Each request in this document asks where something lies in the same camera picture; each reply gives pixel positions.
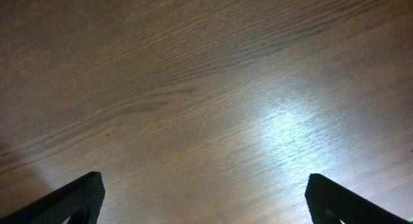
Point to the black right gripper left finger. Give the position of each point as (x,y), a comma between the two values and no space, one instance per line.
(77,202)

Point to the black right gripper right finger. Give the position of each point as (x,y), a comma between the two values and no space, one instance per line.
(330,203)

